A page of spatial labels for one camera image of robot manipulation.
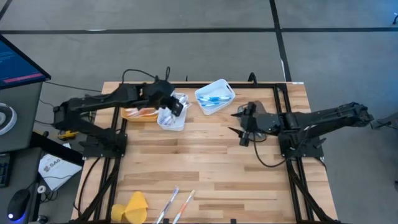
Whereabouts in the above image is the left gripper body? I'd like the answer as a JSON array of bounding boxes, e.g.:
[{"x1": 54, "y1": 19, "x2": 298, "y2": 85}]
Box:
[{"x1": 142, "y1": 79, "x2": 176, "y2": 109}]

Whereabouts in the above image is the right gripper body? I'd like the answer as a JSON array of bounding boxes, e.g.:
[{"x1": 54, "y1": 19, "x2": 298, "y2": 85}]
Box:
[{"x1": 239, "y1": 103, "x2": 281, "y2": 138}]

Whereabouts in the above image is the purple toothbrush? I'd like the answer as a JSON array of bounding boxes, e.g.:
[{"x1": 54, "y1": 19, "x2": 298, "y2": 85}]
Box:
[
  {"x1": 155, "y1": 185, "x2": 180, "y2": 224},
  {"x1": 174, "y1": 92, "x2": 191, "y2": 109},
  {"x1": 163, "y1": 108, "x2": 183, "y2": 124},
  {"x1": 160, "y1": 112, "x2": 177, "y2": 126}
]

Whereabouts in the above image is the orange toothbrush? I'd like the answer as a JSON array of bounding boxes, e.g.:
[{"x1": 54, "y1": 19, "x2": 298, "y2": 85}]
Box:
[
  {"x1": 130, "y1": 107, "x2": 159, "y2": 116},
  {"x1": 124, "y1": 109, "x2": 158, "y2": 119},
  {"x1": 123, "y1": 108, "x2": 150, "y2": 118},
  {"x1": 172, "y1": 189, "x2": 197, "y2": 224}
]

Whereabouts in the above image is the narrow white plastic bin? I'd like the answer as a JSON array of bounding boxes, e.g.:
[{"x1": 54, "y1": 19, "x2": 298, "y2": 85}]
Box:
[{"x1": 157, "y1": 92, "x2": 190, "y2": 132}]

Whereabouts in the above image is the orange plastic bin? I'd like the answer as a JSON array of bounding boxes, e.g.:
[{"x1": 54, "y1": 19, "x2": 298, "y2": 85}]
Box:
[{"x1": 120, "y1": 107, "x2": 159, "y2": 123}]

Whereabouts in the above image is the wide white plastic bin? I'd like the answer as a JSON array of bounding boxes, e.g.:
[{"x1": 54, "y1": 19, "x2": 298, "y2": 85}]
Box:
[{"x1": 195, "y1": 78, "x2": 236, "y2": 116}]

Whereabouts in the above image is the yellow crumpled cloth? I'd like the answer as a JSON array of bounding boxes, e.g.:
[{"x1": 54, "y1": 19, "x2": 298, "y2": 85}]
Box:
[{"x1": 110, "y1": 190, "x2": 149, "y2": 224}]

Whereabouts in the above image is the black stand leg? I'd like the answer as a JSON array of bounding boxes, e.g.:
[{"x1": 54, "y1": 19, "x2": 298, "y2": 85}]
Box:
[{"x1": 369, "y1": 111, "x2": 398, "y2": 131}]

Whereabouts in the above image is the white paper box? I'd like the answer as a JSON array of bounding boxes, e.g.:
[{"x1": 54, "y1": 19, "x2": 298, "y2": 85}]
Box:
[{"x1": 37, "y1": 142, "x2": 83, "y2": 192}]

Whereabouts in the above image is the grey computer desk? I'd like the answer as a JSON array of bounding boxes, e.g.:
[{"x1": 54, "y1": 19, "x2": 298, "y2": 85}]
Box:
[{"x1": 0, "y1": 81, "x2": 44, "y2": 224}]

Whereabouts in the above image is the computer monitor with blue screen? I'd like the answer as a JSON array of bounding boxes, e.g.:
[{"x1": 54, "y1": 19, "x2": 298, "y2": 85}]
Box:
[{"x1": 0, "y1": 33, "x2": 52, "y2": 91}]

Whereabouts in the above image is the white round device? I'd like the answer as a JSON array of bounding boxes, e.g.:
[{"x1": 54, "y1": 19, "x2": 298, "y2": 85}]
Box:
[{"x1": 0, "y1": 102, "x2": 18, "y2": 136}]

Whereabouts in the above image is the black keyboard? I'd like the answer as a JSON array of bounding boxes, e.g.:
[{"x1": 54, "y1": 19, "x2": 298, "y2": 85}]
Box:
[{"x1": 0, "y1": 152, "x2": 14, "y2": 189}]

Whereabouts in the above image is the black computer mouse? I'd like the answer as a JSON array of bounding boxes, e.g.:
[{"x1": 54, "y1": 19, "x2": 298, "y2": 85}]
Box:
[{"x1": 6, "y1": 188, "x2": 32, "y2": 223}]

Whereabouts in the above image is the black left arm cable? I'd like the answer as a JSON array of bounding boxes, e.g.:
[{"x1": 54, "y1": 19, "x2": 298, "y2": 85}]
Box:
[{"x1": 121, "y1": 65, "x2": 172, "y2": 85}]

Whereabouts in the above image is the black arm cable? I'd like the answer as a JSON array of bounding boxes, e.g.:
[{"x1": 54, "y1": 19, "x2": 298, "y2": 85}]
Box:
[
  {"x1": 121, "y1": 65, "x2": 172, "y2": 85},
  {"x1": 248, "y1": 132, "x2": 292, "y2": 169}
]

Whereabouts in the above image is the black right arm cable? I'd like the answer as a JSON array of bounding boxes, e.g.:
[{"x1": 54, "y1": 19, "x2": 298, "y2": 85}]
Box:
[{"x1": 248, "y1": 132, "x2": 292, "y2": 169}]

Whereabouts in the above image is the thin black floor cable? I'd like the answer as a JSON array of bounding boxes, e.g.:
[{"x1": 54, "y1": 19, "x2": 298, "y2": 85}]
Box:
[{"x1": 43, "y1": 80, "x2": 103, "y2": 93}]

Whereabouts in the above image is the yellow cable bundle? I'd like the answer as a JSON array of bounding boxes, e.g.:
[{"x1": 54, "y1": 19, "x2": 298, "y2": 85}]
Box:
[{"x1": 57, "y1": 128, "x2": 80, "y2": 141}]

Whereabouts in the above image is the thick black cable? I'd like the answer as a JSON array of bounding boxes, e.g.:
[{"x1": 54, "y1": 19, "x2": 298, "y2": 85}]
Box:
[{"x1": 76, "y1": 156, "x2": 103, "y2": 216}]

